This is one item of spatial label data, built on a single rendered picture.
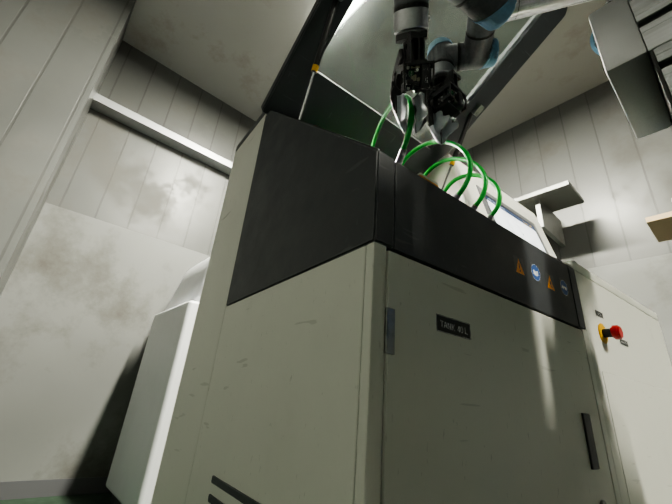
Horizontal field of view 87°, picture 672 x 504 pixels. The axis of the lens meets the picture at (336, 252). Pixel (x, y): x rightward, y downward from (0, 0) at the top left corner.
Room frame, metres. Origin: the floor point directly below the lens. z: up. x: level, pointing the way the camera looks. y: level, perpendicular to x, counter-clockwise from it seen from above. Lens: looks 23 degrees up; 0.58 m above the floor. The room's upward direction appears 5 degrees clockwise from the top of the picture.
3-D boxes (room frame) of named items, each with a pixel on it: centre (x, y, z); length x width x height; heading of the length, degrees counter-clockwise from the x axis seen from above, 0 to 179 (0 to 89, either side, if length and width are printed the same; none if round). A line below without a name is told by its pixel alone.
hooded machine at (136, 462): (2.32, 0.65, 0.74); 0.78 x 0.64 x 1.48; 130
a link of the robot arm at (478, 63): (0.68, -0.35, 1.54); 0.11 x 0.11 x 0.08; 76
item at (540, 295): (0.66, -0.33, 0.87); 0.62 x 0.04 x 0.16; 125
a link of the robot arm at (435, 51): (0.72, -0.26, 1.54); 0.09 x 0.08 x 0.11; 76
